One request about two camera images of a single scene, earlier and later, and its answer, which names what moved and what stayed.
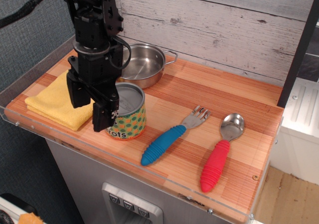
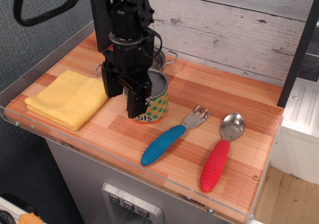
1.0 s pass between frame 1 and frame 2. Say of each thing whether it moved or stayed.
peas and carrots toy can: moved
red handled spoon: stayed
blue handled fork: stayed
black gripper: moved
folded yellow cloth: stayed
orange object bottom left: stayed
